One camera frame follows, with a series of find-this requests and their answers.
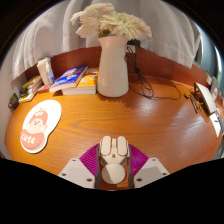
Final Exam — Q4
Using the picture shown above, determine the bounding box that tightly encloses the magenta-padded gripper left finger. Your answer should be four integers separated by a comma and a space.
58, 143, 102, 190

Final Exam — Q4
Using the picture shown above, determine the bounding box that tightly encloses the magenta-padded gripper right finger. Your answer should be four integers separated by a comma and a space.
128, 143, 170, 190

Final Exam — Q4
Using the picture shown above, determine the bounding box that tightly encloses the white computer mouse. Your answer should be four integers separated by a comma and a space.
98, 135, 130, 185

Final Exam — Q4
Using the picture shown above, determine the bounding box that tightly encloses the round cartoon mouse pad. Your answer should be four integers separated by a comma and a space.
19, 99, 63, 154

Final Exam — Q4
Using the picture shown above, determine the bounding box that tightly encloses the white paper card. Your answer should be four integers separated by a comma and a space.
209, 111, 223, 138

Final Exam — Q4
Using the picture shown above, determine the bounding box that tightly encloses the orange book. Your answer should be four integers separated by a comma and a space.
62, 68, 99, 96

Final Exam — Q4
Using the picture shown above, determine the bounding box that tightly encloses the flat red notebook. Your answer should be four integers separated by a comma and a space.
37, 84, 53, 95

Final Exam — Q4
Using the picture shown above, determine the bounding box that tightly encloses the white flat device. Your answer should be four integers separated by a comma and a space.
194, 82, 218, 116

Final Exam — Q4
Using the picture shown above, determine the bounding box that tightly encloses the blue book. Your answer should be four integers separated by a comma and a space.
48, 64, 89, 93

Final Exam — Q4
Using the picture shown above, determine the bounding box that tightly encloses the small clear bottle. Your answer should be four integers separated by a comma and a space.
45, 63, 56, 85

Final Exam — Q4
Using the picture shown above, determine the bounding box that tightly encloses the yellow and black book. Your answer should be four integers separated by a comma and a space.
21, 75, 42, 89

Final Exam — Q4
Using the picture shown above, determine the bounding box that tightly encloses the white ceramic vase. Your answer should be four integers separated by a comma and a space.
96, 35, 130, 98

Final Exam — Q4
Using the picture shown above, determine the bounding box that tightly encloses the white lidded cup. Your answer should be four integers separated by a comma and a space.
36, 56, 52, 86

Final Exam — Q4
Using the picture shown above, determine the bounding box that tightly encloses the white curtain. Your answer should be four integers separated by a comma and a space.
11, 0, 203, 82

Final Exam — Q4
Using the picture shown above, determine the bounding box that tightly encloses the white and pink flower bouquet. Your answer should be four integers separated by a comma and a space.
69, 2, 153, 41

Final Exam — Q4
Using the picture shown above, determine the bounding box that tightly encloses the black cable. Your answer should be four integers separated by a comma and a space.
124, 44, 202, 114

